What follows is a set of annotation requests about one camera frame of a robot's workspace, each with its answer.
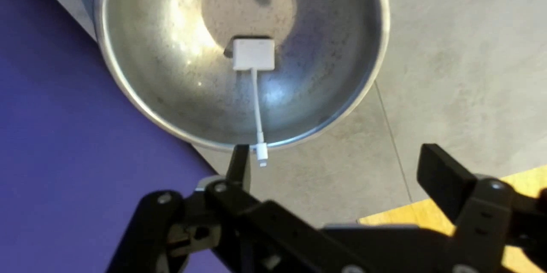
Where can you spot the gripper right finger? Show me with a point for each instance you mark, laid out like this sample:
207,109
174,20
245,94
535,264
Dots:
478,209

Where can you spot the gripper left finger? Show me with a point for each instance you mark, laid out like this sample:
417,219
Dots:
239,217

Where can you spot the white dongle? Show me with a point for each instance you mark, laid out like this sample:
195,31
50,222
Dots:
253,57

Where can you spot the steel bowl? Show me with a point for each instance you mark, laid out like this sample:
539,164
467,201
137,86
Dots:
239,51

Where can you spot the purple mat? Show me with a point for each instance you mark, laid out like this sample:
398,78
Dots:
64,157

